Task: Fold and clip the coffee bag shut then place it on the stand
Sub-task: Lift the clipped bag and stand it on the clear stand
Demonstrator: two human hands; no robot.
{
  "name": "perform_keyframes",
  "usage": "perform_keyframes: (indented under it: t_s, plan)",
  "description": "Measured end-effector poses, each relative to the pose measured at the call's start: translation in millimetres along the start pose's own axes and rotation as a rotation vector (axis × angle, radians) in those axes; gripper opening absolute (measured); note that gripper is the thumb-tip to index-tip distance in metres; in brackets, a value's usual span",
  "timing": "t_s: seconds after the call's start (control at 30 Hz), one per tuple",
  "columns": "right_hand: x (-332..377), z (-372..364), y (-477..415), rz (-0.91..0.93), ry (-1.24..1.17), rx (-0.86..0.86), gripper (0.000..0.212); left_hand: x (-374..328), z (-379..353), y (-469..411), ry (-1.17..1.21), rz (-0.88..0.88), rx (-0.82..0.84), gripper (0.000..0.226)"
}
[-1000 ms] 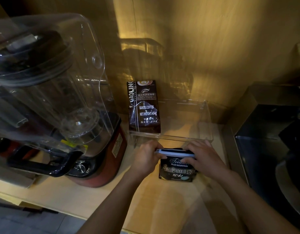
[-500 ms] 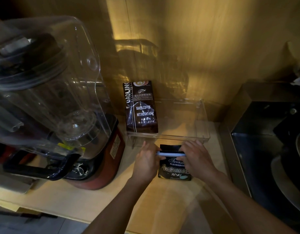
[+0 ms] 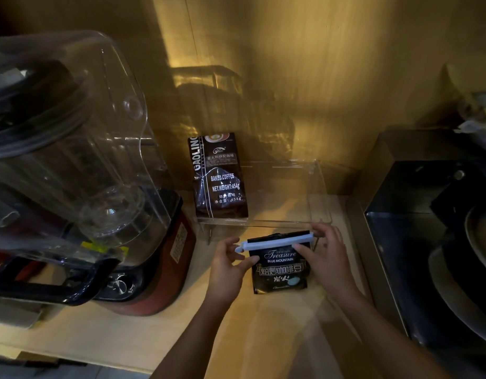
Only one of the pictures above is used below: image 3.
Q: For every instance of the silver blender knob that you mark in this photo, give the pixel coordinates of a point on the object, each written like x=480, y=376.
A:
x=118, y=284

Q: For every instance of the clear acrylic box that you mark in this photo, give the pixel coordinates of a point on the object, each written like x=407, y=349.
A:
x=274, y=205

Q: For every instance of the stainless steel sink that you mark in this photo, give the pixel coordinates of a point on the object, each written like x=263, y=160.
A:
x=408, y=240

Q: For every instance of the person's left hand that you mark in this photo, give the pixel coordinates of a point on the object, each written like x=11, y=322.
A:
x=224, y=279

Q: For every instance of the white plate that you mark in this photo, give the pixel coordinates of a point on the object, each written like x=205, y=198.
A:
x=483, y=236
x=460, y=296

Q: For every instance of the person's right hand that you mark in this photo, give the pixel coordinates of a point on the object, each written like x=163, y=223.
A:
x=334, y=264

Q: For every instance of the person's left thumb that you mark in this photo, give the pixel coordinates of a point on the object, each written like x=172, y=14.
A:
x=248, y=264

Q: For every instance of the clutter of packets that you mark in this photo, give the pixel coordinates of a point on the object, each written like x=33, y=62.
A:
x=477, y=114

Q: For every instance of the clear blender sound cover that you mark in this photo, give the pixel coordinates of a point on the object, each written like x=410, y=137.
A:
x=69, y=153

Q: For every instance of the red blender base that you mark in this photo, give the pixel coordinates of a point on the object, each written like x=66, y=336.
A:
x=164, y=268

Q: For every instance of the grey metal tray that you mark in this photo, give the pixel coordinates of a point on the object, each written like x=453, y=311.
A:
x=14, y=311

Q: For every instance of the small black coffee bag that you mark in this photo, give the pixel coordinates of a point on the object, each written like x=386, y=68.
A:
x=280, y=272

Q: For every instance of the person's right forearm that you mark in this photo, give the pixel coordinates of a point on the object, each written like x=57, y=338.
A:
x=385, y=337

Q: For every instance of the tall brown coffee bag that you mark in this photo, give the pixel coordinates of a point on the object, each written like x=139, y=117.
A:
x=219, y=175

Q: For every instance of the person's left forearm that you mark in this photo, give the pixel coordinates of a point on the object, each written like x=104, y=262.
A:
x=191, y=340

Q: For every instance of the white bag sealing clip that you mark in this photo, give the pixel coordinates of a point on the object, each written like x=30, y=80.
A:
x=275, y=242

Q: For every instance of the person's right thumb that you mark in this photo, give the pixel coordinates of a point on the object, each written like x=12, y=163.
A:
x=305, y=253

